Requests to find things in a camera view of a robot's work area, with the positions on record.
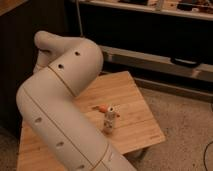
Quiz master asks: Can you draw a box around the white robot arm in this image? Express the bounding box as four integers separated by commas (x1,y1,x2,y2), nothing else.
16,31,136,171

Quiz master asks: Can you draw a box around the orange carrot toy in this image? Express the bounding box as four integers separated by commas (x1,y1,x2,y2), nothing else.
92,103,121,118

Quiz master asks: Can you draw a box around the wooden table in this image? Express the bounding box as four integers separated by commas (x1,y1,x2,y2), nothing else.
18,72,165,171

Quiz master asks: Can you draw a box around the small white patterned bottle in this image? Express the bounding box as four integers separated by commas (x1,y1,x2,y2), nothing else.
103,107,116,134

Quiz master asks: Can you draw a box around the vertical metal pole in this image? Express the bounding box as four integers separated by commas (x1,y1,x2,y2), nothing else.
75,0,84,37

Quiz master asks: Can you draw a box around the upper wooden shelf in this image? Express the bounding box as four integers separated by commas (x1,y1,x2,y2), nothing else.
69,0,213,22

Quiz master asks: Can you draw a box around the grey metal rail beam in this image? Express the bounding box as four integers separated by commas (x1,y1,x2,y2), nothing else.
101,46,213,82

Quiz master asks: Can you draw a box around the black handle on rail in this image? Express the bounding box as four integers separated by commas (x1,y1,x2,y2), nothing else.
170,58,201,68

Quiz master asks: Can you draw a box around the black cable on floor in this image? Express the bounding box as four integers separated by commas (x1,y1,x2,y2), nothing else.
202,140,213,171

